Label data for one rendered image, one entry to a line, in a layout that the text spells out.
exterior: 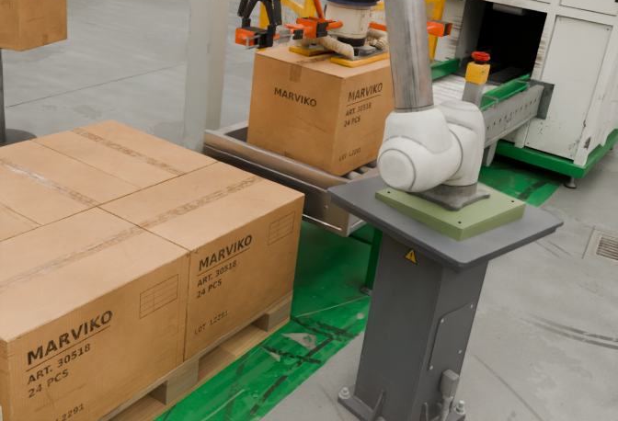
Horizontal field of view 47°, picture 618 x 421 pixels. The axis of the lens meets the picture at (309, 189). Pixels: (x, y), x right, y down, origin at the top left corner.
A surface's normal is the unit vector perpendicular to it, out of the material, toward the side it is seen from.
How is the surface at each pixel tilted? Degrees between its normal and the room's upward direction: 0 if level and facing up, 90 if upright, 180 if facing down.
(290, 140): 90
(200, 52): 90
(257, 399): 0
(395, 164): 97
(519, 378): 0
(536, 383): 0
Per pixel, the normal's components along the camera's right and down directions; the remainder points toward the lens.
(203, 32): -0.55, 0.27
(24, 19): 0.95, 0.22
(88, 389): 0.83, 0.31
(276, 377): 0.12, -0.91
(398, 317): -0.74, 0.18
